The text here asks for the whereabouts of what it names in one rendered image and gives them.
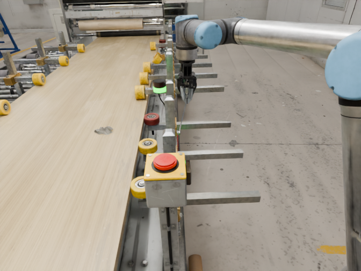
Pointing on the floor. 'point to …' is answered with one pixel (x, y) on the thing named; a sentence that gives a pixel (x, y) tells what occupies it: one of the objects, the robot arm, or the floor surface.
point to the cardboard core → (195, 263)
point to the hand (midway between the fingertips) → (187, 100)
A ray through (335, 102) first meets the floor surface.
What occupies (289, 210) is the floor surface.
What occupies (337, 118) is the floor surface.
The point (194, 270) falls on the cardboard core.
